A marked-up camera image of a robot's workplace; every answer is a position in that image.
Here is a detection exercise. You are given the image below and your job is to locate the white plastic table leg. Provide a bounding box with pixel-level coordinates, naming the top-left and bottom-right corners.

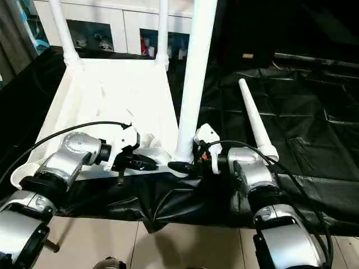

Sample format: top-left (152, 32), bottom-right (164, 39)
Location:
top-left (237, 79), bottom-right (280, 163)
top-left (49, 0), bottom-right (84, 68)
top-left (155, 0), bottom-right (171, 72)
top-left (171, 0), bottom-right (219, 164)

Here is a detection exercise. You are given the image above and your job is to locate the white plastic table top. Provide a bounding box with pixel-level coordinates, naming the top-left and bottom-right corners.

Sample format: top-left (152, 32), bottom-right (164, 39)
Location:
top-left (10, 57), bottom-right (194, 191)

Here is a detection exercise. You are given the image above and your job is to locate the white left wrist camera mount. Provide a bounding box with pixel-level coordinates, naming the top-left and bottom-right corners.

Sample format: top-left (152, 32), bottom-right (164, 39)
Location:
top-left (103, 123), bottom-right (141, 171)

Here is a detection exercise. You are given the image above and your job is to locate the teal plastic stool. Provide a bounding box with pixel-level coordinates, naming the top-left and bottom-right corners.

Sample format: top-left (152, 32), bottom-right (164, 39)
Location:
top-left (32, 36), bottom-right (51, 53)

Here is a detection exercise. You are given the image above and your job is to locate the grey curtain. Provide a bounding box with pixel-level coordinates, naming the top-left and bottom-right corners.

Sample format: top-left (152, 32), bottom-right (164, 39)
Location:
top-left (0, 0), bottom-right (31, 82)

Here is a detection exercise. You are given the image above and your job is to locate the black plastic mat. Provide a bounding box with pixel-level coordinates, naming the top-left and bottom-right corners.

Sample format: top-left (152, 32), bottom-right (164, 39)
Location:
top-left (0, 44), bottom-right (359, 238)

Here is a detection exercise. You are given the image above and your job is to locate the white cabinet with glass doors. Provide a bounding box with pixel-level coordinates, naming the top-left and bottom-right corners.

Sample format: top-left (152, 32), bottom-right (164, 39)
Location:
top-left (33, 0), bottom-right (194, 61)

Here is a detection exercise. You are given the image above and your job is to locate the dark rounded robot foot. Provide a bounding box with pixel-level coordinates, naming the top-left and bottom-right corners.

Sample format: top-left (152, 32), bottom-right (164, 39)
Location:
top-left (95, 256), bottom-right (127, 269)

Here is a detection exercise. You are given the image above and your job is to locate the black metal workbench leg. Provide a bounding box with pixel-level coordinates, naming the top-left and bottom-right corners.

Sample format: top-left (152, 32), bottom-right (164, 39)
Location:
top-left (46, 218), bottom-right (71, 253)

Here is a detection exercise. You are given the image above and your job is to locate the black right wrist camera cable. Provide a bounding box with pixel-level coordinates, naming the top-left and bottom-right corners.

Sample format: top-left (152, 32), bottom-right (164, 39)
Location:
top-left (200, 140), bottom-right (334, 266)

